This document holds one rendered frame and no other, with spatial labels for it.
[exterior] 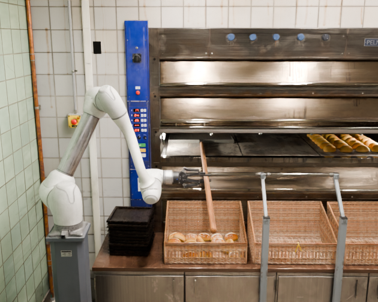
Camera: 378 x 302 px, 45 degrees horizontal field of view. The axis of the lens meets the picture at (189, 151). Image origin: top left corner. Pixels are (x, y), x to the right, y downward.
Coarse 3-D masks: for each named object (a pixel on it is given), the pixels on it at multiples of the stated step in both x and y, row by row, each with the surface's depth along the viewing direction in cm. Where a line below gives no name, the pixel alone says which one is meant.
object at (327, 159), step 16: (176, 160) 337; (192, 160) 337; (208, 160) 337; (224, 160) 336; (240, 160) 336; (256, 160) 336; (272, 160) 336; (288, 160) 336; (304, 160) 336; (320, 160) 336; (336, 160) 335; (352, 160) 335; (368, 160) 335
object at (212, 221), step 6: (204, 150) 345; (204, 156) 326; (204, 162) 311; (204, 168) 297; (204, 180) 276; (210, 192) 253; (210, 198) 243; (210, 204) 234; (210, 210) 226; (210, 216) 219; (210, 222) 213; (210, 228) 207; (216, 228) 208
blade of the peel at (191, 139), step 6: (174, 138) 396; (180, 138) 396; (186, 138) 396; (192, 138) 396; (198, 138) 396; (204, 138) 396; (210, 138) 396; (216, 138) 396; (222, 138) 396; (228, 138) 396
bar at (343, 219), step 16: (192, 176) 301; (208, 176) 301; (224, 176) 301; (240, 176) 301; (256, 176) 300; (272, 176) 300; (288, 176) 300; (304, 176) 300; (320, 176) 300; (336, 176) 299; (336, 192) 296; (336, 256) 292; (336, 272) 292; (336, 288) 294
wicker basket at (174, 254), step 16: (176, 208) 341; (192, 208) 341; (224, 208) 341; (240, 208) 334; (176, 224) 341; (192, 224) 341; (208, 224) 341; (224, 224) 341; (240, 224) 334; (224, 240) 335; (240, 240) 335; (176, 256) 311; (192, 256) 302; (208, 256) 302; (224, 256) 311
